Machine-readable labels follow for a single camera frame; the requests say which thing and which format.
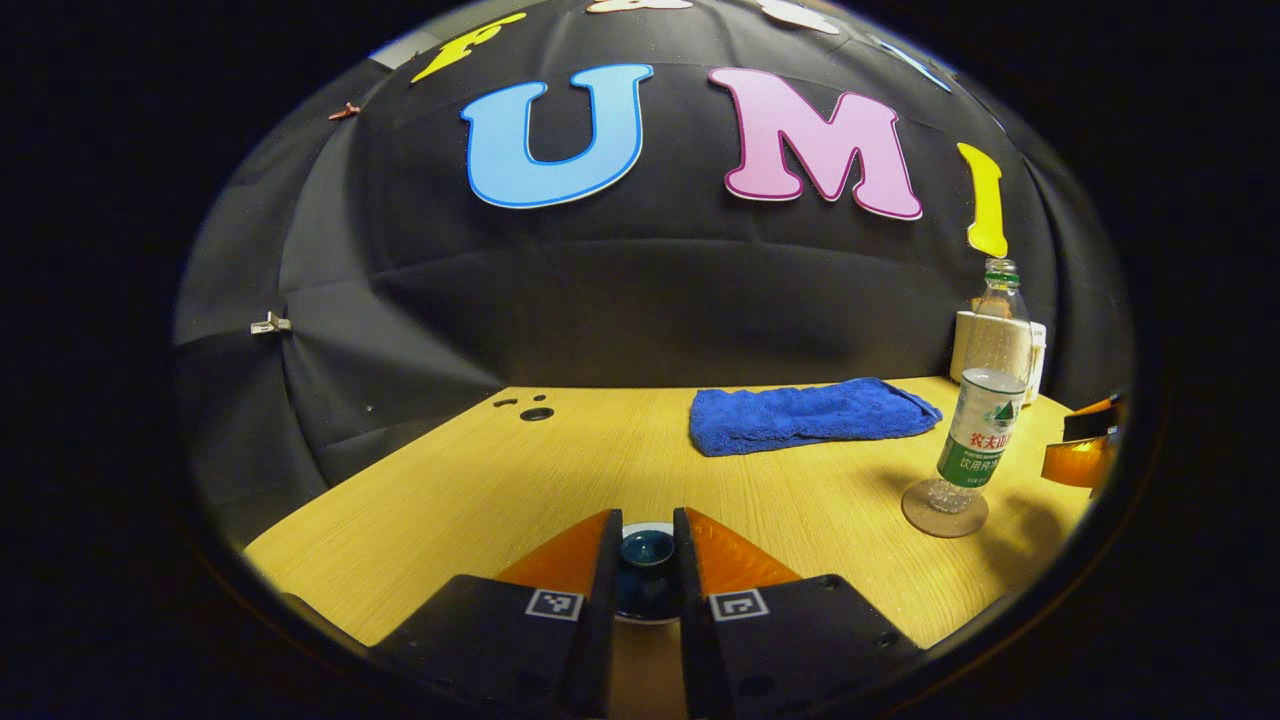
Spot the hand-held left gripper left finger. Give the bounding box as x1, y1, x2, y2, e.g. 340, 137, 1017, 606
370, 508, 623, 720

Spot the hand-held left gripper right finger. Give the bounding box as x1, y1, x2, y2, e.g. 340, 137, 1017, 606
672, 506, 926, 720

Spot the dark blue teacup lid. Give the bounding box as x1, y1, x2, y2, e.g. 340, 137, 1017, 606
615, 528, 683, 619

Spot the white teacup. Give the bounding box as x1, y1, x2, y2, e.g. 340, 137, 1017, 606
618, 520, 681, 628

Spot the clear plastic water bottle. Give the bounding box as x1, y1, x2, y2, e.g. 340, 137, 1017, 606
925, 258, 1033, 516

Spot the round brown coaster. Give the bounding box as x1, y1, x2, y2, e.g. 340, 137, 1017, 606
901, 478, 990, 539

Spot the white toaster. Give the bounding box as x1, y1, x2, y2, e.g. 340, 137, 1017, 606
948, 310, 1048, 406

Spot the blue towel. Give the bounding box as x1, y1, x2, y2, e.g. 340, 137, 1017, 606
688, 376, 944, 458

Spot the black backdrop cloth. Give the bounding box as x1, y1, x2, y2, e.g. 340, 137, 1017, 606
172, 0, 1136, 551

